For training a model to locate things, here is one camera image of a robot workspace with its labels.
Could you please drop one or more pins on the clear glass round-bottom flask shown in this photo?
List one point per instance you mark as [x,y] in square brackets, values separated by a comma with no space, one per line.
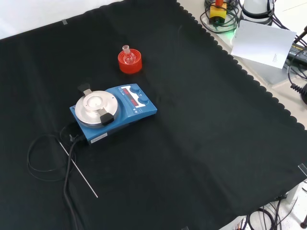
[129,57]

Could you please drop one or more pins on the orange ribbed flask stand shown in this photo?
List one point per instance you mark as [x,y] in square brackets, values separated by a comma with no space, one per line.
[129,64]

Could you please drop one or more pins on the black bench cloth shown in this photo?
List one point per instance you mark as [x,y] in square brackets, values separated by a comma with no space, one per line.
[148,134]

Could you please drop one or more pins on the heater with blue base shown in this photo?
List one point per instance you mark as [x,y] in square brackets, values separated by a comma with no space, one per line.
[112,110]

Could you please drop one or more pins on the thin metal probe rod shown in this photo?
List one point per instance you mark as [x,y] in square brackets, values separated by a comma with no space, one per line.
[79,169]

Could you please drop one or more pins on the yellow stop button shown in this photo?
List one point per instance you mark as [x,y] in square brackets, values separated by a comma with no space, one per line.
[217,12]

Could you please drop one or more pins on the clear tape piece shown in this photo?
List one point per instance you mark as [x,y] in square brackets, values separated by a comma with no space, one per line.
[303,169]
[64,22]

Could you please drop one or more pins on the pale board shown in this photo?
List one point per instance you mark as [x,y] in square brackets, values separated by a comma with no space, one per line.
[262,44]

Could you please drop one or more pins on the black power adapter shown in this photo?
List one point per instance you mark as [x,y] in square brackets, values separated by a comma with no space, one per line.
[297,54]

